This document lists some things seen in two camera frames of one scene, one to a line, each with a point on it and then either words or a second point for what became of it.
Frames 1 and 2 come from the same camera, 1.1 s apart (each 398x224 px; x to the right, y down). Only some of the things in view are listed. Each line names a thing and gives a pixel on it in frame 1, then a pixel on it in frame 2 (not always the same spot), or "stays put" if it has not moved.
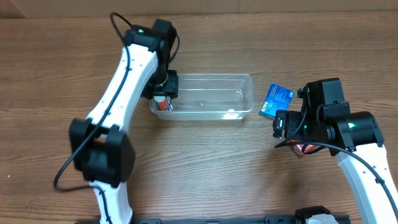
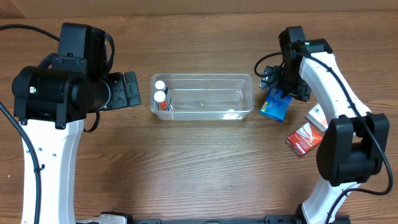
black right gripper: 292,125 -> 272,78
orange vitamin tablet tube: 161,100 stays put
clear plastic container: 210,97 stays put
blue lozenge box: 277,98 stays put
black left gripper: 168,90 -> 119,91
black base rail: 267,219 stays put
